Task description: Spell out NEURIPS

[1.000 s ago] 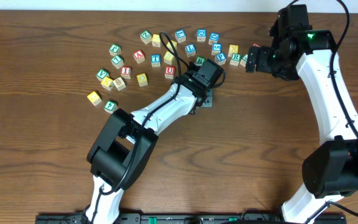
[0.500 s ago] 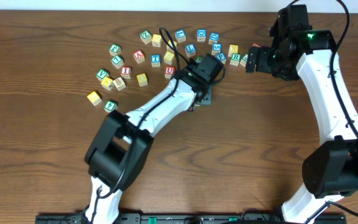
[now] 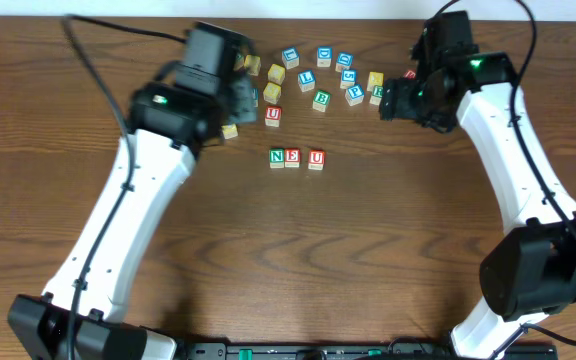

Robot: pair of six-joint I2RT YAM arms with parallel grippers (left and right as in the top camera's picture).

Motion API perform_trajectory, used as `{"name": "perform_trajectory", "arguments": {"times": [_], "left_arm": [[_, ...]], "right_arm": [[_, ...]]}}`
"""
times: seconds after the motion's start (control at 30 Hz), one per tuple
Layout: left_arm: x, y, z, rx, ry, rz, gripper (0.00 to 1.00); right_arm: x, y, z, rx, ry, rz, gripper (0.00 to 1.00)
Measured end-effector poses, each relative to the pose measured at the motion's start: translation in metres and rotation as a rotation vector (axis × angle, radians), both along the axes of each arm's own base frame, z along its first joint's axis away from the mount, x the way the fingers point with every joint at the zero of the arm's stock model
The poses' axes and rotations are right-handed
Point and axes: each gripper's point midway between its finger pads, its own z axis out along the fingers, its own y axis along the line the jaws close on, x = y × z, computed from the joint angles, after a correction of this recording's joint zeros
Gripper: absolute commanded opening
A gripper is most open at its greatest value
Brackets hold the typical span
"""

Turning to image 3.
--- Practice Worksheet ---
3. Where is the right black cable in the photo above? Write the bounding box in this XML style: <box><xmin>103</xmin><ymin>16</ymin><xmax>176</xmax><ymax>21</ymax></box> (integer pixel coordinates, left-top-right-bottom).
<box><xmin>432</xmin><ymin>0</ymin><xmax>576</xmax><ymax>359</ymax></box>

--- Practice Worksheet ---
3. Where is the left black cable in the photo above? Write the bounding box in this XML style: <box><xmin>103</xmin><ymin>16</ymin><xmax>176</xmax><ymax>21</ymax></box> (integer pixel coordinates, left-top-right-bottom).
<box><xmin>61</xmin><ymin>13</ymin><xmax>189</xmax><ymax>360</ymax></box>

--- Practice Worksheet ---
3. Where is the green N block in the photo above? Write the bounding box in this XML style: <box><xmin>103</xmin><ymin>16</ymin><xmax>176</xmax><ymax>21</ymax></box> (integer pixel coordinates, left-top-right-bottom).
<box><xmin>269</xmin><ymin>148</ymin><xmax>285</xmax><ymax>169</ymax></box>

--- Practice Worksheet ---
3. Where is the yellow C block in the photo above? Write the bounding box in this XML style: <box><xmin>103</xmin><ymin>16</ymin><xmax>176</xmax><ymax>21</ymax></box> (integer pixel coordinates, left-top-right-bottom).
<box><xmin>267</xmin><ymin>64</ymin><xmax>286</xmax><ymax>85</ymax></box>

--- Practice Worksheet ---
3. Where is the blue D block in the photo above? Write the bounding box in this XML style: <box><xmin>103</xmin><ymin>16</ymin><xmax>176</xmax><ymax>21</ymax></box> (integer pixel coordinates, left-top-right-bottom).
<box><xmin>316</xmin><ymin>47</ymin><xmax>332</xmax><ymax>68</ymax></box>

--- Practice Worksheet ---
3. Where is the yellow block top row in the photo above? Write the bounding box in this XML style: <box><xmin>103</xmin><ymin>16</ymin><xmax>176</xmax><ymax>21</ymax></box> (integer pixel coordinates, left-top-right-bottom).
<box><xmin>244</xmin><ymin>54</ymin><xmax>261</xmax><ymax>76</ymax></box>

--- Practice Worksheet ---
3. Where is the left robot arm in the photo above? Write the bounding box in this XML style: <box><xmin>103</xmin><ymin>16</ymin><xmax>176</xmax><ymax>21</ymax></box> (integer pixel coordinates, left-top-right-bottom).
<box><xmin>7</xmin><ymin>22</ymin><xmax>257</xmax><ymax>359</ymax></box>

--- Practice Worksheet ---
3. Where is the yellow K block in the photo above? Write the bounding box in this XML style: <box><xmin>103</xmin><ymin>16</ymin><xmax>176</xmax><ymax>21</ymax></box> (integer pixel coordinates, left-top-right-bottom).
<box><xmin>366</xmin><ymin>71</ymin><xmax>384</xmax><ymax>92</ymax></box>

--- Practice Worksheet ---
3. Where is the red M block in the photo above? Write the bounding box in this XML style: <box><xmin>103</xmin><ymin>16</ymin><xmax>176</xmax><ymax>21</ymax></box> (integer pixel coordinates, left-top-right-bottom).
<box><xmin>403</xmin><ymin>70</ymin><xmax>416</xmax><ymax>79</ymax></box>

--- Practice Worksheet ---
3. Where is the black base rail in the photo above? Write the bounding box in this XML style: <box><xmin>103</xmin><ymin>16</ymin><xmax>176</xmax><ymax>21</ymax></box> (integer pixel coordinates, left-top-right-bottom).
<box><xmin>175</xmin><ymin>341</ymin><xmax>559</xmax><ymax>360</ymax></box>

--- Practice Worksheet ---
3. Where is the green B block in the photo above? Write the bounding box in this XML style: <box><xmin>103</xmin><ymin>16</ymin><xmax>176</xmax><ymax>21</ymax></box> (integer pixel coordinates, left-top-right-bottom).
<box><xmin>312</xmin><ymin>90</ymin><xmax>331</xmax><ymax>112</ymax></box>

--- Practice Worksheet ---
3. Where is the red u block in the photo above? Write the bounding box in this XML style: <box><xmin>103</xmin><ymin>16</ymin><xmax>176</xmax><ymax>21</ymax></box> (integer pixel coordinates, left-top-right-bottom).
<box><xmin>308</xmin><ymin>150</ymin><xmax>326</xmax><ymax>171</ymax></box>
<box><xmin>264</xmin><ymin>106</ymin><xmax>282</xmax><ymax>127</ymax></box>

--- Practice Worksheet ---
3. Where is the green R block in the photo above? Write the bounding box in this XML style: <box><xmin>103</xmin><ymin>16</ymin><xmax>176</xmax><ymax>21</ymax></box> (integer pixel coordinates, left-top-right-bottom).
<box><xmin>369</xmin><ymin>85</ymin><xmax>383</xmax><ymax>106</ymax></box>

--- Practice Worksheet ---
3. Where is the blue L block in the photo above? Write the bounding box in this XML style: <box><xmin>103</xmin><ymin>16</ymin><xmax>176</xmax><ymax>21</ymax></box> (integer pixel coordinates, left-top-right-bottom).
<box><xmin>297</xmin><ymin>70</ymin><xmax>316</xmax><ymax>92</ymax></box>

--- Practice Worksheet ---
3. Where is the blue 5 block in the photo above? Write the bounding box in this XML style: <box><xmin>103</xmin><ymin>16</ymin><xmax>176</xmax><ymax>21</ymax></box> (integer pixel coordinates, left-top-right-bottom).
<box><xmin>340</xmin><ymin>69</ymin><xmax>357</xmax><ymax>89</ymax></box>

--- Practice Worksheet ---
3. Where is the blue T block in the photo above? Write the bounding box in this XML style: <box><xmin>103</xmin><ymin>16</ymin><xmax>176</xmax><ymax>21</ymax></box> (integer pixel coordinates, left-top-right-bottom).
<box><xmin>252</xmin><ymin>88</ymin><xmax>259</xmax><ymax>107</ymax></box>

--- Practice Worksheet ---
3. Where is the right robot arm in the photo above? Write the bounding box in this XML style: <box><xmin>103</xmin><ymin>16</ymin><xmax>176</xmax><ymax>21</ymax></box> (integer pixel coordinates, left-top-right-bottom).
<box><xmin>379</xmin><ymin>6</ymin><xmax>576</xmax><ymax>359</ymax></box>

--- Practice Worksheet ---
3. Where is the blue P block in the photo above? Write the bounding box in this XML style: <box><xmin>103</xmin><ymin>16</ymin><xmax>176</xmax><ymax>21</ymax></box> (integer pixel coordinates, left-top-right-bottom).
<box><xmin>345</xmin><ymin>84</ymin><xmax>365</xmax><ymax>106</ymax></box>

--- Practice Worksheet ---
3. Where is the black cable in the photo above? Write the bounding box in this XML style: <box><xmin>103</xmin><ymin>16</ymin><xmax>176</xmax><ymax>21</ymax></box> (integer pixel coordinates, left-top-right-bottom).
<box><xmin>432</xmin><ymin>0</ymin><xmax>576</xmax><ymax>359</ymax></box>
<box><xmin>61</xmin><ymin>13</ymin><xmax>189</xmax><ymax>360</ymax></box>

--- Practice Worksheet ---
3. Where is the blue block top row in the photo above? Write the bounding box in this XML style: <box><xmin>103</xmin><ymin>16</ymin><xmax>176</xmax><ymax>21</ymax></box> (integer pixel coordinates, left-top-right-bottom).
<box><xmin>281</xmin><ymin>47</ymin><xmax>300</xmax><ymax>70</ymax></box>

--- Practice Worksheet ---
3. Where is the yellow S block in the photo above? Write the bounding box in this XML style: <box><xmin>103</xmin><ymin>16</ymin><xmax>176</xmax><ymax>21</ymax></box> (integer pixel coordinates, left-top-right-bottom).
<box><xmin>263</xmin><ymin>82</ymin><xmax>282</xmax><ymax>105</ymax></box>

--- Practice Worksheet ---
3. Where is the yellow O block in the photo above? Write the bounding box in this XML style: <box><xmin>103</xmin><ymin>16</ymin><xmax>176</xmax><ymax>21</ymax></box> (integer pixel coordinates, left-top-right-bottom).
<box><xmin>221</xmin><ymin>124</ymin><xmax>238</xmax><ymax>140</ymax></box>

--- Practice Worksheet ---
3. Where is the red E block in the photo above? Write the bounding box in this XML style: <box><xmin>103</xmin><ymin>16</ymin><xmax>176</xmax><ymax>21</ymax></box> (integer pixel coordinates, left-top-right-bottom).
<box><xmin>284</xmin><ymin>148</ymin><xmax>301</xmax><ymax>168</ymax></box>

